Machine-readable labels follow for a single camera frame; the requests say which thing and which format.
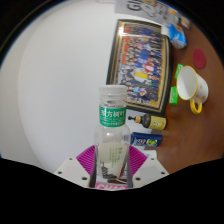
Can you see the blue pump bottle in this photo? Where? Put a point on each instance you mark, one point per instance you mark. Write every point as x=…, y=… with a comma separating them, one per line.
x=146, y=139

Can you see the framed group picture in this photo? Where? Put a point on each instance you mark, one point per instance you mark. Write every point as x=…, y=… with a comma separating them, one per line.
x=141, y=63

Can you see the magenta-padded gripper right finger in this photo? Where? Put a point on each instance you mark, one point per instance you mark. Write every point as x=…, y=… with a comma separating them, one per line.
x=151, y=170

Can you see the white paper gift bag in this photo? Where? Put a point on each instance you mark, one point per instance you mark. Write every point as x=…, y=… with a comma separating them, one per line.
x=146, y=8

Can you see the patterned snack packet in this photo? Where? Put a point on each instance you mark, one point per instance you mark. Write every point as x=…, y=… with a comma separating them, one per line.
x=185, y=21

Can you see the blue tissue pack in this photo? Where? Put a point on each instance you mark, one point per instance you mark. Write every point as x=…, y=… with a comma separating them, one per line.
x=176, y=35

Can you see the amber pump bottle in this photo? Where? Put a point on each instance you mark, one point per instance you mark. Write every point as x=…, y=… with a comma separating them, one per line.
x=153, y=122

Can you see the red round coaster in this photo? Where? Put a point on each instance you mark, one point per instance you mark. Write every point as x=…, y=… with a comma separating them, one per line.
x=199, y=59

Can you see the clear plastic bottle green label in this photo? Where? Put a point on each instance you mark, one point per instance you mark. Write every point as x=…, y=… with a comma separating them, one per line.
x=112, y=133

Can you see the puzzle cube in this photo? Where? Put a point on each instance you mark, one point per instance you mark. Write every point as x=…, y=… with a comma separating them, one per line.
x=173, y=12

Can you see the white mug yellow rim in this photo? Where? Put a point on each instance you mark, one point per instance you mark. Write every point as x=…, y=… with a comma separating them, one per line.
x=190, y=83

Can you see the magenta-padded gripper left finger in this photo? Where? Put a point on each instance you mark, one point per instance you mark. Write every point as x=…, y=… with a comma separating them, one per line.
x=71, y=170

